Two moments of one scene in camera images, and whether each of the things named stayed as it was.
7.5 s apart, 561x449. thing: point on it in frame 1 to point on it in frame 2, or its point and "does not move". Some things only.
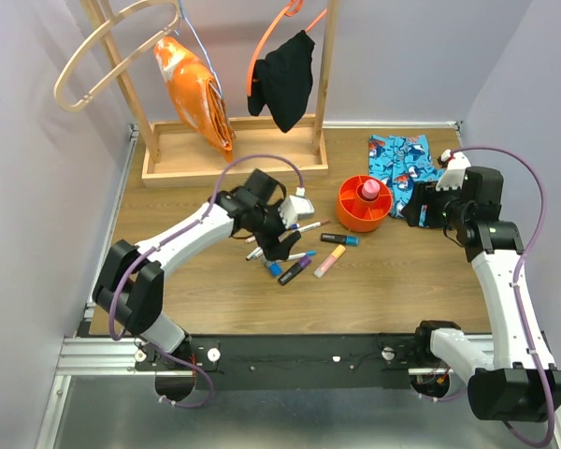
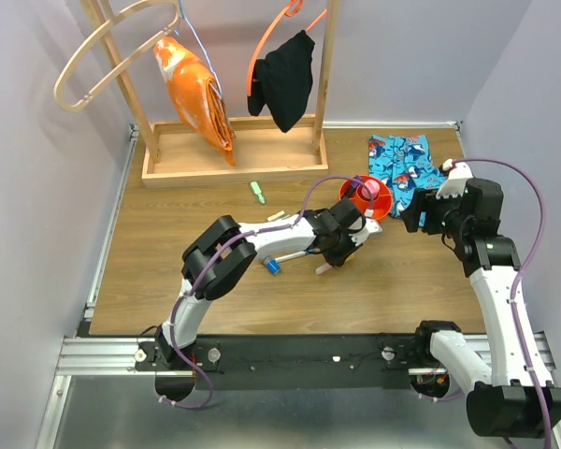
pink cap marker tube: (370, 188) does not move
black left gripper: (275, 250) to (339, 260)
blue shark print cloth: (401, 161) does not move
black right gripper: (424, 193) does not move
